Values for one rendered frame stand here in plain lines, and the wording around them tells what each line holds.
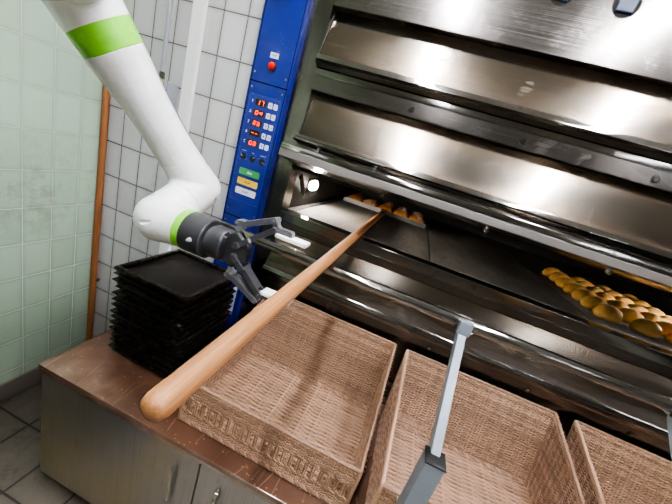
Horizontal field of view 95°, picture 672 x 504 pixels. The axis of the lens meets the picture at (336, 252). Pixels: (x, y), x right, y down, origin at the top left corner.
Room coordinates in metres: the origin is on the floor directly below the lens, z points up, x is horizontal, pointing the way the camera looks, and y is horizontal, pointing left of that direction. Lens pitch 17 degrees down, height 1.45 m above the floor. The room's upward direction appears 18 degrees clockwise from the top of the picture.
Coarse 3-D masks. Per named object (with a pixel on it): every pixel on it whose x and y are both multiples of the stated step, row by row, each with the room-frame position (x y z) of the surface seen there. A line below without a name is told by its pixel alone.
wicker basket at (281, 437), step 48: (288, 336) 1.09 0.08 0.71; (240, 384) 0.89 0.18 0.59; (288, 384) 0.97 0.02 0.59; (336, 384) 1.02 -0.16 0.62; (384, 384) 0.86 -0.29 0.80; (240, 432) 0.66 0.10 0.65; (288, 432) 0.64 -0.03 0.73; (336, 432) 0.83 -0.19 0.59; (288, 480) 0.62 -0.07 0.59; (336, 480) 0.61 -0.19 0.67
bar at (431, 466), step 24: (264, 240) 0.81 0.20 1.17; (384, 288) 0.74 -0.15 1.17; (432, 312) 0.71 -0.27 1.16; (456, 336) 0.69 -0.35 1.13; (504, 336) 0.68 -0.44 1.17; (456, 360) 0.64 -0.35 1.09; (552, 360) 0.66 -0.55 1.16; (600, 384) 0.64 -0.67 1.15; (624, 384) 0.63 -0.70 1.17; (432, 432) 0.54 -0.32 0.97; (432, 456) 0.49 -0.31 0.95; (408, 480) 0.51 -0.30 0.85; (432, 480) 0.47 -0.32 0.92
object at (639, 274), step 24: (312, 168) 1.12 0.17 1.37; (336, 168) 1.01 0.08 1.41; (384, 192) 1.05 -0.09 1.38; (408, 192) 0.97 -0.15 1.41; (456, 216) 0.99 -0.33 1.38; (480, 216) 0.92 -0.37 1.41; (528, 240) 0.94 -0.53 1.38; (552, 240) 0.89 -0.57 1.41; (600, 264) 0.89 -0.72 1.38; (624, 264) 0.85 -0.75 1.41
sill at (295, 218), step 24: (288, 216) 1.19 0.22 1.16; (336, 240) 1.15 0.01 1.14; (360, 240) 1.13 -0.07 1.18; (408, 264) 1.09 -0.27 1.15; (432, 264) 1.11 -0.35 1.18; (480, 288) 1.04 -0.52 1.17; (528, 312) 1.01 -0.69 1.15; (552, 312) 1.00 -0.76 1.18; (600, 336) 0.97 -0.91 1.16; (624, 336) 0.98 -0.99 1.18
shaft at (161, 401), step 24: (312, 264) 0.65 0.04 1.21; (288, 288) 0.49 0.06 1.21; (264, 312) 0.40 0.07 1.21; (240, 336) 0.33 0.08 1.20; (192, 360) 0.27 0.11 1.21; (216, 360) 0.28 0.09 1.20; (168, 384) 0.23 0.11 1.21; (192, 384) 0.24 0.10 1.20; (144, 408) 0.21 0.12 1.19; (168, 408) 0.21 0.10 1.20
